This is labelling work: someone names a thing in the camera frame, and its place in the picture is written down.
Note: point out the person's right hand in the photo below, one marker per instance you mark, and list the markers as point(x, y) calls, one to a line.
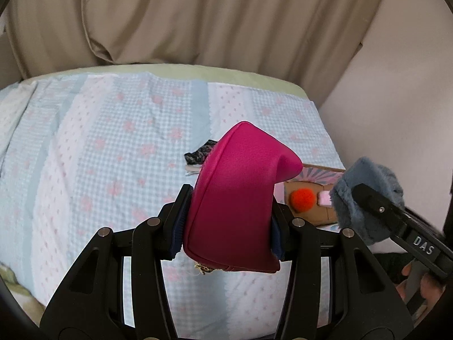
point(421, 283)

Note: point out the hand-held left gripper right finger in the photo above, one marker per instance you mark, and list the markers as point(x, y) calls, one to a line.
point(279, 241)

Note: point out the beige curtain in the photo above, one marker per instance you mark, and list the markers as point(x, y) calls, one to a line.
point(198, 21)

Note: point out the pink plush item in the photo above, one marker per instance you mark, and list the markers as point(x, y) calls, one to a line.
point(325, 198)

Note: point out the grey-blue plush toy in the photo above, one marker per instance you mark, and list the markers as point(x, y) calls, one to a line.
point(368, 198)

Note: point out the cardboard box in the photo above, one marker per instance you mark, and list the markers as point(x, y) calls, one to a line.
point(311, 198)

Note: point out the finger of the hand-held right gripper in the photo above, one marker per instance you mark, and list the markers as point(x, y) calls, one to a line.
point(371, 198)

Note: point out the magenta zip pouch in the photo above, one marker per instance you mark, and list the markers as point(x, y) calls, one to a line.
point(233, 198)

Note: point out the floral checked blanket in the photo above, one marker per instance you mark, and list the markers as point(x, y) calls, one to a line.
point(141, 148)

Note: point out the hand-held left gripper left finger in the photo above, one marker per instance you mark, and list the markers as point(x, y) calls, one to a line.
point(177, 224)

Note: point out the green mattress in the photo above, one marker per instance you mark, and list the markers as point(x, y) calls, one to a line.
point(212, 72)

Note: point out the orange pompom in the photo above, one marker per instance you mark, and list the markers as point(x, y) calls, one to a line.
point(302, 201)

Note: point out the dark patterned cloth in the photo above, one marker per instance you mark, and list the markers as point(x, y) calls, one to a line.
point(198, 156)

